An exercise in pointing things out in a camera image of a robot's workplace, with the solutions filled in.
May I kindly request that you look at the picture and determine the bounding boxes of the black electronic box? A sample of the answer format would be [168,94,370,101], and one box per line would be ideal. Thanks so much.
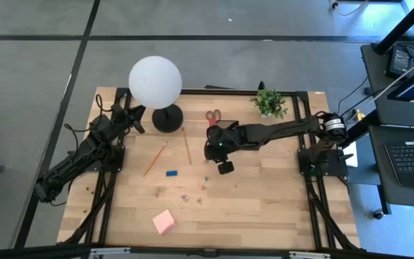
[385,45,413,79]

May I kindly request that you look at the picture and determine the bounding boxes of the white globe table lamp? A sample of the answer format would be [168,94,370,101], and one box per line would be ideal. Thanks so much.
[127,55,185,134]

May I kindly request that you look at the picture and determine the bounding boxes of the black diagonal stand post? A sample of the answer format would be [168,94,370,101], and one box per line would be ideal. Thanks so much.
[373,0,414,55]
[336,109,381,148]

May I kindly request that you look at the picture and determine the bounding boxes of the potted green plant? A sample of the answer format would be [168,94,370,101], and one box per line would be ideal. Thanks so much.
[249,88,289,120]

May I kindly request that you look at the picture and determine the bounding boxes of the black keyboard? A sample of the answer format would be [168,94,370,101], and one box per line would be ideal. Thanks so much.
[385,140,414,191]

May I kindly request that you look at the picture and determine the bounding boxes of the orange pencil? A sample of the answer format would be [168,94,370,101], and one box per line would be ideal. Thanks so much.
[142,140,168,178]

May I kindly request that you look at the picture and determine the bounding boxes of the black camera rig crossbar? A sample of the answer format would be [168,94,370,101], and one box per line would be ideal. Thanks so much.
[0,243,414,259]

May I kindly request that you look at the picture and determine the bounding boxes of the black aluminium table frame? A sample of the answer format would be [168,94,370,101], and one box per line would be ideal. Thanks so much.
[57,86,361,253]

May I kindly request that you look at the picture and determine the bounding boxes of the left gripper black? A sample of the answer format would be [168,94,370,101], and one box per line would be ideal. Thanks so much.
[109,103,147,135]

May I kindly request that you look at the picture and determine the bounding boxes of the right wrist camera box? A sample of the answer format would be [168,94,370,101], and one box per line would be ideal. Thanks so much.
[217,160,235,176]

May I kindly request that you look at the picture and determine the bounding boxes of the natural wood pencil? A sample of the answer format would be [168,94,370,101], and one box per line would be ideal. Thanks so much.
[180,126,193,165]

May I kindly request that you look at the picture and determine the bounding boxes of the pink sticky note pad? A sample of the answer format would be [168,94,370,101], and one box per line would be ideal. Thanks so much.
[152,209,178,236]

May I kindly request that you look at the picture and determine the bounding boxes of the red handled scissors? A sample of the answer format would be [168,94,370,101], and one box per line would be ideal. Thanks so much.
[205,109,223,127]

